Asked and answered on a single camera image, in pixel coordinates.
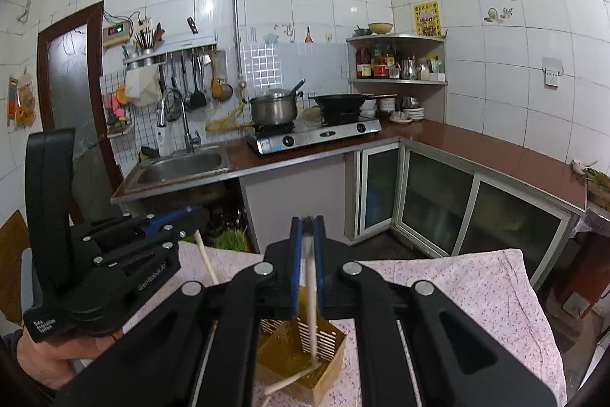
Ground black wok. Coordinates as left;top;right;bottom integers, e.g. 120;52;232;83
313;93;398;114

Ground white soap bottle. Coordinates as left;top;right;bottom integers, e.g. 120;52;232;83
156;123;175;157

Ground floral tablecloth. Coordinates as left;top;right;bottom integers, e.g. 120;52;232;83
114;240;568;407

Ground teapot wall sticker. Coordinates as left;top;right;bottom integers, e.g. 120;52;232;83
483;6;515;24

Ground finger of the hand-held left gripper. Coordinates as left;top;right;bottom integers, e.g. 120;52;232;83
83;227;180;269
71;206;207;242

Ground wooden ladle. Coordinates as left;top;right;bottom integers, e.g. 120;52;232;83
210;51;234;100

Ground grey corner shelf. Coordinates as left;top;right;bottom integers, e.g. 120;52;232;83
345;32;449;124

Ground beige control box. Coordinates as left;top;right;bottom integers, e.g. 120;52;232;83
102;22;133;45

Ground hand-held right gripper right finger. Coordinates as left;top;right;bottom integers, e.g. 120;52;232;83
312;216;558;407

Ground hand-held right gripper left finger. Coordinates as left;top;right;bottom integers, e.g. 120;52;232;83
52;216;306;407

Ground chopstick canister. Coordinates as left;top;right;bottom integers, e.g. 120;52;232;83
128;23;165;67

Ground stack of white dishes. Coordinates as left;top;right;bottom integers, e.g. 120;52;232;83
390;97;425;122

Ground glass door base cabinet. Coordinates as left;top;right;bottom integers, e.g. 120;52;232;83
355;140;587;288

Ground wooden chopstick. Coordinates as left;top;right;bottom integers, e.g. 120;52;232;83
303;216;321;372

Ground green leafy vegetables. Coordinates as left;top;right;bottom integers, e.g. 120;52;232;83
214;226;251;253

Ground wooden frosted glass door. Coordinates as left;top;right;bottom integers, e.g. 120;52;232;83
37;2;125;222

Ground steel cooking pot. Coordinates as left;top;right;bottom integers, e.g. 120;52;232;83
243;79;306;126

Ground row of condiment bottles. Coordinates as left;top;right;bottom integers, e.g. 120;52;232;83
355;42;446;81

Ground steel sink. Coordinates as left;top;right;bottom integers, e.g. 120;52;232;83
112;145;232;203

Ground wire wall basket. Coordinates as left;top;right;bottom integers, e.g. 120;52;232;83
100;73;135;137

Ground wooden-handled utensil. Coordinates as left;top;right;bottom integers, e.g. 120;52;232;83
193;232;220;286

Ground white hanging bag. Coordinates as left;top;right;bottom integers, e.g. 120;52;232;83
125;66;163;107

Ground steel wall utensil rack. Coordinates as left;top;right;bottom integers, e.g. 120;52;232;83
123;32;219;65

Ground black spatula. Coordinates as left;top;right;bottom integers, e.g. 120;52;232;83
189;54;208;109

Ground straw brush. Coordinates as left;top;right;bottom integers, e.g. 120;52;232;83
584;167;610;191

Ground white wall outlet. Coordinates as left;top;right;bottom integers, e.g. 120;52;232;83
542;58;564;89

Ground yellow gas hose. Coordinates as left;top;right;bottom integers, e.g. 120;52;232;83
205;104;255;134

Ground chrome faucet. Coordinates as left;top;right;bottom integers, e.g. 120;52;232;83
157;88;203;153

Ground steel gas stove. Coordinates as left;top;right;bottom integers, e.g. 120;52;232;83
246;118;382;155

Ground yellow slotted utensil holder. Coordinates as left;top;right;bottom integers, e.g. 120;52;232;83
257;288;348;403

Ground brown wooden board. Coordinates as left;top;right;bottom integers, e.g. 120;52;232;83
0;211;32;298

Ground hanging orange packets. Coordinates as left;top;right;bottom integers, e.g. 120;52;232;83
7;73;36;129

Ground wooden chopping block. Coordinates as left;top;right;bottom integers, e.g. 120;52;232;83
585;178;610;213

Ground yellow wall poster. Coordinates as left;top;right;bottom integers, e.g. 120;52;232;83
414;2;443;37

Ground person's left hand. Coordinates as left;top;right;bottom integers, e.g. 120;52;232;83
16;326;120;389

